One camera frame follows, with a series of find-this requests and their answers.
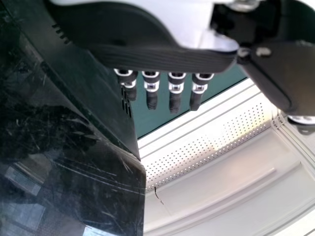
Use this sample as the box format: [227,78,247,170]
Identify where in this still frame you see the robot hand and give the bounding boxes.
[46,0,315,135]

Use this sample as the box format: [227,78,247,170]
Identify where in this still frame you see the black oven with glass door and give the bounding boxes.
[0,0,148,236]

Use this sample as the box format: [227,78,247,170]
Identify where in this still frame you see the white perforated cable duct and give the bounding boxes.
[136,78,288,194]

